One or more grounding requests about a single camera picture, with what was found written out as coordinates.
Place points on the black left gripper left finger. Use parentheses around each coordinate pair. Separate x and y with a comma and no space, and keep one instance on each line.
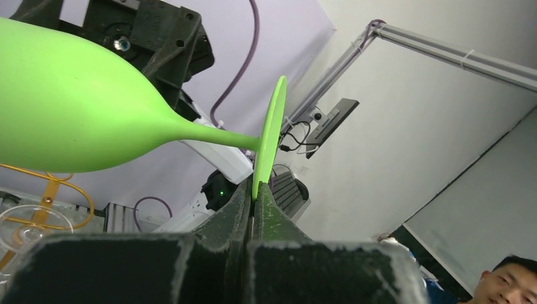
(201,266)

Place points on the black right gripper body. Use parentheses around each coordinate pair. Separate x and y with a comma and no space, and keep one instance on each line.
(167,44)

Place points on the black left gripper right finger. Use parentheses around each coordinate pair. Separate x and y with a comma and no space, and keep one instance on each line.
(285,266)

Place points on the green plastic wine glass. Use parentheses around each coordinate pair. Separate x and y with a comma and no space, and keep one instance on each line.
(69,106)

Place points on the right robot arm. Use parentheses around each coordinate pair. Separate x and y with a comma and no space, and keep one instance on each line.
(232,166)

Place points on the clear wine glass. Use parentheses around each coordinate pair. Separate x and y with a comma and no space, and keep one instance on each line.
(22,227)

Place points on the person's head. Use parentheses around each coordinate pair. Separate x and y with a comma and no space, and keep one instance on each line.
(512,281)

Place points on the black overhead camera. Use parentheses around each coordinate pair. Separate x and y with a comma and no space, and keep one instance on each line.
(319,126)

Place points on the gold wire glass rack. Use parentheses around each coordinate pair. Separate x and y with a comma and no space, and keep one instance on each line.
(53,184)

